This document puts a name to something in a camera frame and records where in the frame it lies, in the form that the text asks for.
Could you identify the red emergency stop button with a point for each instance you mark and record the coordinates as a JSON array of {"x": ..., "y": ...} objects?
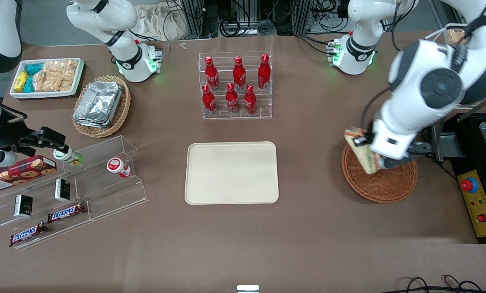
[{"x": 469, "y": 185}]

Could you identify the red lid yogurt cup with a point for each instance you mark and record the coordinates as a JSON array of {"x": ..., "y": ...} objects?
[{"x": 116, "y": 166}]

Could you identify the stack of foil trays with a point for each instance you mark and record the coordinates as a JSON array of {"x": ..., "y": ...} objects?
[{"x": 98, "y": 103}]

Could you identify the clear acrylic stepped display stand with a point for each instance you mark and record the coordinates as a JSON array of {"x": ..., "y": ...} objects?
[{"x": 104, "y": 191}]

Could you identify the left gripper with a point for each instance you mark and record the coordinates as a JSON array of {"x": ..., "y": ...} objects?
[{"x": 361, "y": 141}]

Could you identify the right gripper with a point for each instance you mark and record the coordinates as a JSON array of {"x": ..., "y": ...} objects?
[{"x": 7, "y": 136}]

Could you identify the white cloth bag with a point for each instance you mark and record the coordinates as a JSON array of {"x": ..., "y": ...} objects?
[{"x": 157, "y": 22}]

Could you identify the light wicker basket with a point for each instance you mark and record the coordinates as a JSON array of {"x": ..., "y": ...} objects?
[{"x": 123, "y": 110}]

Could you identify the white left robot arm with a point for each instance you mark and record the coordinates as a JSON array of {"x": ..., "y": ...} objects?
[{"x": 430, "y": 85}]

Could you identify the yellow snack pack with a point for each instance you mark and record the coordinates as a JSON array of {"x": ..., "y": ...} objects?
[{"x": 21, "y": 81}]

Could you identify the small black carton box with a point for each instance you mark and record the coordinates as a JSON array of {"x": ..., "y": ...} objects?
[
  {"x": 62, "y": 189},
  {"x": 23, "y": 205}
]

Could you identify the white plastic snack bin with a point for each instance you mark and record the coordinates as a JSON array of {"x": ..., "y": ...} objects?
[{"x": 47, "y": 94}]

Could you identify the red tartan cookie box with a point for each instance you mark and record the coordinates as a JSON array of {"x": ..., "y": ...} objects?
[{"x": 19, "y": 173}]

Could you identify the brown round wicker basket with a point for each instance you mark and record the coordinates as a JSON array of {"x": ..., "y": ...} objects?
[{"x": 385, "y": 187}]

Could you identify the red cola bottle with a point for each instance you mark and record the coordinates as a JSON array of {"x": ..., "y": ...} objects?
[
  {"x": 239, "y": 75},
  {"x": 264, "y": 73},
  {"x": 208, "y": 101},
  {"x": 211, "y": 75},
  {"x": 232, "y": 99},
  {"x": 249, "y": 101}
]

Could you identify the yellow control panel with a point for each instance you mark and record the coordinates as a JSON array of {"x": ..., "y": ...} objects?
[{"x": 480, "y": 203}]

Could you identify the cream rectangular serving tray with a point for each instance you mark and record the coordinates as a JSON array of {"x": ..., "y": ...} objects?
[{"x": 230, "y": 173}]

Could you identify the wrapped bread roll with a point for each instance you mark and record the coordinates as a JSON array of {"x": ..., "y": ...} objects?
[{"x": 455, "y": 36}]

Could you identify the black appliance housing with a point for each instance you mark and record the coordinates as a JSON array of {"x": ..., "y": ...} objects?
[{"x": 466, "y": 138}]

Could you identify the Snickers chocolate bar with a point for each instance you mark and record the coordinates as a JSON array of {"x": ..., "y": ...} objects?
[
  {"x": 67, "y": 212},
  {"x": 28, "y": 234}
]

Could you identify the green sunflower yogurt cup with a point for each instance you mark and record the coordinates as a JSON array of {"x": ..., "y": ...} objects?
[{"x": 66, "y": 156}]

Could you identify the clear acrylic bottle rack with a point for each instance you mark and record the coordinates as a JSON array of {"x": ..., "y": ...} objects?
[{"x": 263, "y": 110}]

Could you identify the clear bag of rice crackers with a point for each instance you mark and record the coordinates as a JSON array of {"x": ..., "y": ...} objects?
[
  {"x": 66, "y": 71},
  {"x": 43, "y": 79}
]

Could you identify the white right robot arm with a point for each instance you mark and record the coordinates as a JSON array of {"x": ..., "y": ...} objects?
[{"x": 125, "y": 61}]

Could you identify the teal snack pack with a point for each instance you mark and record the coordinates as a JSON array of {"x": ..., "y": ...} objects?
[
  {"x": 34, "y": 68},
  {"x": 29, "y": 84}
]

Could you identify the triangle sandwich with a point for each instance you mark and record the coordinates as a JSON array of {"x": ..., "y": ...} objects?
[{"x": 367, "y": 162}]

